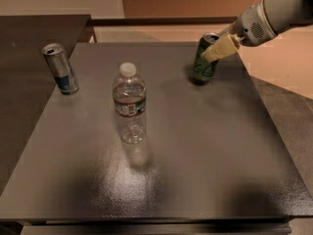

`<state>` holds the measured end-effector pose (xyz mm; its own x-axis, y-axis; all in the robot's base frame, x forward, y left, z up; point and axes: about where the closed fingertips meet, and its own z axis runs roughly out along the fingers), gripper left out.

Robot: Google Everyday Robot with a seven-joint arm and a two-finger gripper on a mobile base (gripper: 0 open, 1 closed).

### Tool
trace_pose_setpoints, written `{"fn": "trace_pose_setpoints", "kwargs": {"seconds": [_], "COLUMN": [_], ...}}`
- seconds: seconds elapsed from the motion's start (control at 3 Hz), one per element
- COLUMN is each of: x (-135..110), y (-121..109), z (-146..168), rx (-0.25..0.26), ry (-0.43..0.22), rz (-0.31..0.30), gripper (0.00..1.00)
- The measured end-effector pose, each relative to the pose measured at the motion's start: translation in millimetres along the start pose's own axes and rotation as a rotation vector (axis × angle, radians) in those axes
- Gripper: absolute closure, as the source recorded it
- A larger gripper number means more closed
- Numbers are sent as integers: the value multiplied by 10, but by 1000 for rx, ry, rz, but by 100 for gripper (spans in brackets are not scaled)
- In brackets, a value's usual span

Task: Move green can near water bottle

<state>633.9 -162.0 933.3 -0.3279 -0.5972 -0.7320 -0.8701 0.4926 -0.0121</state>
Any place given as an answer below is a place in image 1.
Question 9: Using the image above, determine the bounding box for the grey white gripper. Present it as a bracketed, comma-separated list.
[201, 0, 277, 62]

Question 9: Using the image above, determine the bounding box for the green soda can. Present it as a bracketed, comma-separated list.
[193, 32, 219, 84]

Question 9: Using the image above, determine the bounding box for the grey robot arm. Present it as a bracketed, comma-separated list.
[201, 0, 313, 62]

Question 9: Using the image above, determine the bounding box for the clear plastic water bottle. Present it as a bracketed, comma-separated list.
[112, 63, 147, 144]

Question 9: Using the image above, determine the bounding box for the silver blue energy drink can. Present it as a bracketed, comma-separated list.
[42, 43, 79, 95]

